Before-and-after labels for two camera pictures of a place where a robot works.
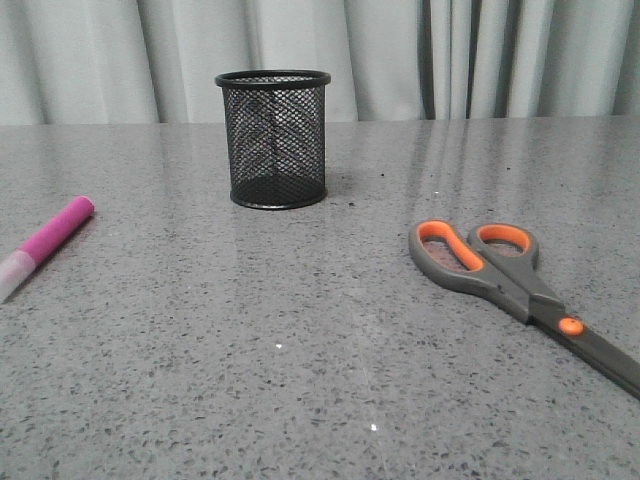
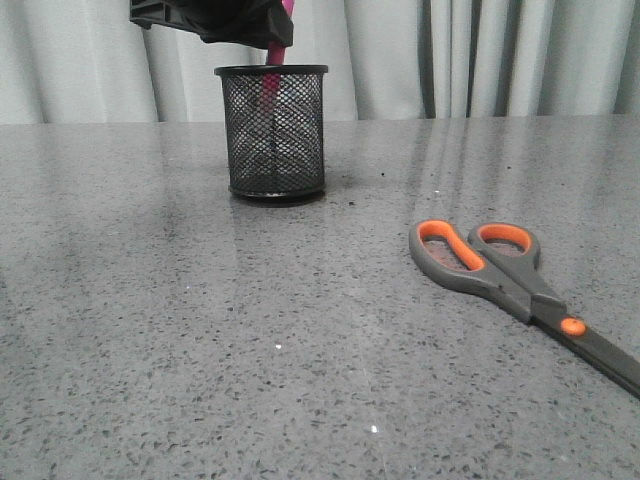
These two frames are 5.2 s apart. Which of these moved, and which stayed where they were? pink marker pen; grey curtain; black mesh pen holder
Moved: pink marker pen
Stayed: black mesh pen holder; grey curtain
